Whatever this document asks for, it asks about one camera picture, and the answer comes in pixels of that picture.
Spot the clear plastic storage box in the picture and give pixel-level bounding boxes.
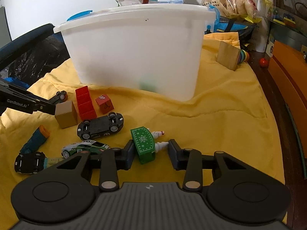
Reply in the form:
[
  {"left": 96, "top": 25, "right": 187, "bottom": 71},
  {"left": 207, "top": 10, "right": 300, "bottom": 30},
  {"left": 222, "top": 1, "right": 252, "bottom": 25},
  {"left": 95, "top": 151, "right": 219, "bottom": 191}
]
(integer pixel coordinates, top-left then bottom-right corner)
[{"left": 260, "top": 0, "right": 307, "bottom": 34}]

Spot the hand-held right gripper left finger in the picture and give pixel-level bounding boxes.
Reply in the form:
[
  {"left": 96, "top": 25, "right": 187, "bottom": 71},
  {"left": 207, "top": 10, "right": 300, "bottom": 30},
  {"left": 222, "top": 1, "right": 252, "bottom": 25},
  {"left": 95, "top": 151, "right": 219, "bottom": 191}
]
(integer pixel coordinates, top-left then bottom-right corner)
[{"left": 56, "top": 139, "right": 136, "bottom": 192}]

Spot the green arch block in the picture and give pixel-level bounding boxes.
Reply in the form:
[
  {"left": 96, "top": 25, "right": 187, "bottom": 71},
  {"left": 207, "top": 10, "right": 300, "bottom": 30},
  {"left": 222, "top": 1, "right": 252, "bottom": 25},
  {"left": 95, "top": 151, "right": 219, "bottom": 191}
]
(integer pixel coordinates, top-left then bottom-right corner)
[{"left": 130, "top": 126, "right": 156, "bottom": 165}]

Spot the blue black bag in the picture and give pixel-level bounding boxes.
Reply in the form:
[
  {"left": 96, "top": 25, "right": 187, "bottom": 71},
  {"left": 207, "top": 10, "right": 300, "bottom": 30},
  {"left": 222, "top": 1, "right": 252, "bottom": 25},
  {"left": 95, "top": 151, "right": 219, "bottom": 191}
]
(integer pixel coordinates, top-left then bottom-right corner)
[{"left": 211, "top": 14, "right": 255, "bottom": 41}]

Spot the rainbow stacking toy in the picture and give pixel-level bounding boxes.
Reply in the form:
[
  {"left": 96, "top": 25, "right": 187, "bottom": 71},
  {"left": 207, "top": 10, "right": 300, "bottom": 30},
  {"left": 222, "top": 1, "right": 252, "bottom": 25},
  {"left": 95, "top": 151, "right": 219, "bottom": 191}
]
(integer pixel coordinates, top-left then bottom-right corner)
[{"left": 237, "top": 48, "right": 250, "bottom": 64}]

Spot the white carton box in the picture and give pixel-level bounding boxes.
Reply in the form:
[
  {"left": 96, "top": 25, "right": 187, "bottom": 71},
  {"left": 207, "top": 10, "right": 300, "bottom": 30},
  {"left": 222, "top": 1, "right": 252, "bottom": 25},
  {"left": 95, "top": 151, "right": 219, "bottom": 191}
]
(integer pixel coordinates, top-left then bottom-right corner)
[{"left": 249, "top": 17, "right": 272, "bottom": 53}]

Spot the white plastic container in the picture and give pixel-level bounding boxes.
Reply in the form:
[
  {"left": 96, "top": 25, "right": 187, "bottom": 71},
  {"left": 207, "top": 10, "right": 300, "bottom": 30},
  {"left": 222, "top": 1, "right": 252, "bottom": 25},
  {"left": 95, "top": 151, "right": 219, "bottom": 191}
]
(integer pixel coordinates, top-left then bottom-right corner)
[{"left": 53, "top": 3, "right": 216, "bottom": 102}]

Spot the red stair block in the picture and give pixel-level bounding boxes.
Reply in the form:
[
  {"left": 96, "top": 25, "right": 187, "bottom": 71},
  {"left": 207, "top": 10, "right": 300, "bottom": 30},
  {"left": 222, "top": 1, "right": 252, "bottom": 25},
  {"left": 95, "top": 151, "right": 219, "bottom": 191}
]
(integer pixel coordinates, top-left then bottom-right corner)
[{"left": 75, "top": 85, "right": 97, "bottom": 121}]

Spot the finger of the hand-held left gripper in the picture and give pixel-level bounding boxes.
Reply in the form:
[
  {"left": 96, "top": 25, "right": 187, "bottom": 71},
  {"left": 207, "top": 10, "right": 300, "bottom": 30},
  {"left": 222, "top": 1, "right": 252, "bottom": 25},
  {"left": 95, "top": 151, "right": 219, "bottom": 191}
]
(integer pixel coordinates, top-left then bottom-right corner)
[
  {"left": 49, "top": 90, "right": 68, "bottom": 105},
  {"left": 34, "top": 98, "right": 57, "bottom": 116}
]

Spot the large wooden block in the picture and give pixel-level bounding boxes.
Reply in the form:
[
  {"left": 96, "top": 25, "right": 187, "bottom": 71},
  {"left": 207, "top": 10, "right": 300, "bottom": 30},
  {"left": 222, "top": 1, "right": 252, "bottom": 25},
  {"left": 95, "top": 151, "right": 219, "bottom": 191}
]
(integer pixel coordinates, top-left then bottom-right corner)
[{"left": 216, "top": 41, "right": 241, "bottom": 71}]

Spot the small black toy car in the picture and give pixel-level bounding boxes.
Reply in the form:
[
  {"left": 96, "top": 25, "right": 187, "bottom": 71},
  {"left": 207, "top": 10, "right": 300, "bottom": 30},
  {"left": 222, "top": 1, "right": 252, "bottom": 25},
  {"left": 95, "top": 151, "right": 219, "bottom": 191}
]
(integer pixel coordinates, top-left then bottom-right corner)
[{"left": 14, "top": 151, "right": 46, "bottom": 175}]

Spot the plain wooden cube block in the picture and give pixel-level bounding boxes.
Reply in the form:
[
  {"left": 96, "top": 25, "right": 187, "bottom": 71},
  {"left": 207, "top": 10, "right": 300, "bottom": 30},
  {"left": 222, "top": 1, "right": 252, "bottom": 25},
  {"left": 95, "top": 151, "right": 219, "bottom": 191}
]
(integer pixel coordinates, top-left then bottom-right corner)
[{"left": 55, "top": 101, "right": 78, "bottom": 129}]

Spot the blue plastic lid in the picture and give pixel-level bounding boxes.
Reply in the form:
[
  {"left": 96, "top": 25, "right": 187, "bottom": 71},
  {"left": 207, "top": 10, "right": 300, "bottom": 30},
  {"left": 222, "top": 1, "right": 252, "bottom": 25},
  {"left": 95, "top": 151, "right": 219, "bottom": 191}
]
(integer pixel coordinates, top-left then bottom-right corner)
[{"left": 67, "top": 10, "right": 93, "bottom": 22}]

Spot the blue orange toy torch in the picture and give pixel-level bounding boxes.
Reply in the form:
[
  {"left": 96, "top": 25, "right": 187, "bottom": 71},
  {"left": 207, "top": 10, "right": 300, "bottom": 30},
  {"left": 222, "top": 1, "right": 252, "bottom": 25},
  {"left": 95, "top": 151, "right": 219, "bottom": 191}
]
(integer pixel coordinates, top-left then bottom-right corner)
[{"left": 20, "top": 125, "right": 50, "bottom": 155}]

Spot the clear bag of rice crackers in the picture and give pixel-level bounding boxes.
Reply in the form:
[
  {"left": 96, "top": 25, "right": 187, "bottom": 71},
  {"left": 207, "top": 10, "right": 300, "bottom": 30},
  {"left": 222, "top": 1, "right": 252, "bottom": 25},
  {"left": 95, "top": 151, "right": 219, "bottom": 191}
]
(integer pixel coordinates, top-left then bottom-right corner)
[{"left": 198, "top": 0, "right": 263, "bottom": 22}]

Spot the red cube block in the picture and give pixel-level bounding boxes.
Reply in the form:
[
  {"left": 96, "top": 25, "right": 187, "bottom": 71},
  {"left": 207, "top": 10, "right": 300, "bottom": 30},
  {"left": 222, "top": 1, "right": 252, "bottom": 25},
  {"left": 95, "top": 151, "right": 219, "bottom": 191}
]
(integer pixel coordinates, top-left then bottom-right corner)
[{"left": 95, "top": 94, "right": 114, "bottom": 115}]

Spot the green white toy race car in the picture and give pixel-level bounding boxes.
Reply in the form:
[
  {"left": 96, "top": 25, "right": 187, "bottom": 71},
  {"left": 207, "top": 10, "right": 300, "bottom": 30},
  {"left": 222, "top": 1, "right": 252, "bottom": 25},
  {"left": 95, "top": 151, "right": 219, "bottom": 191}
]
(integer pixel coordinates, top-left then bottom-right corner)
[{"left": 62, "top": 139, "right": 111, "bottom": 159}]

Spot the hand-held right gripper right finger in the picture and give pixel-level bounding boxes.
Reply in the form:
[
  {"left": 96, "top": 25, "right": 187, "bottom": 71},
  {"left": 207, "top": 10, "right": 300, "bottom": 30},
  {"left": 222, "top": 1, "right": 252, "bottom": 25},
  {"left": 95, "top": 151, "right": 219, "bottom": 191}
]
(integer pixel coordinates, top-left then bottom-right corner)
[{"left": 168, "top": 138, "right": 253, "bottom": 192}]

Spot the yellow blanket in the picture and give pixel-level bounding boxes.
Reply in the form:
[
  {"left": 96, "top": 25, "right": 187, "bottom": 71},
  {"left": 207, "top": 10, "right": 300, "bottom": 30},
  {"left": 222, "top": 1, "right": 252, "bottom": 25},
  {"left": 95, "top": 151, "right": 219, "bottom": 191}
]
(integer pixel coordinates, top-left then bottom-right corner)
[{"left": 0, "top": 32, "right": 286, "bottom": 230}]

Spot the white snowman figure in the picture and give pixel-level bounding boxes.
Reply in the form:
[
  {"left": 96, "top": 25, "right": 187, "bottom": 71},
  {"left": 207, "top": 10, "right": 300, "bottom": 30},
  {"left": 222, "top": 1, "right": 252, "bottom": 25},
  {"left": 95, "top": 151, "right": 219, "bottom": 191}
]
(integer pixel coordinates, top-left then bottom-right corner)
[
  {"left": 153, "top": 142, "right": 170, "bottom": 154},
  {"left": 148, "top": 128, "right": 166, "bottom": 139}
]

